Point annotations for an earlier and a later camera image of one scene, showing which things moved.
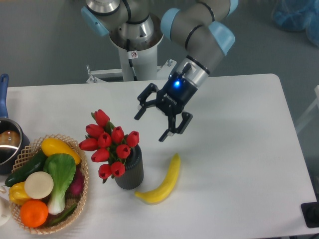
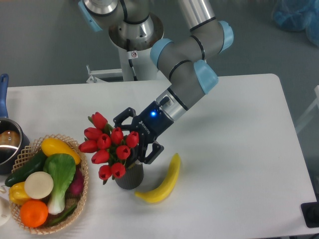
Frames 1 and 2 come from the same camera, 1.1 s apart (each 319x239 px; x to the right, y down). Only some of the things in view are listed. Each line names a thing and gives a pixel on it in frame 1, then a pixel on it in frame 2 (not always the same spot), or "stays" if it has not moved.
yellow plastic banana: (160, 193) stays
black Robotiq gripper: (171, 99) -> (150, 124)
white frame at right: (314, 104) stays
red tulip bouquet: (108, 143) stays
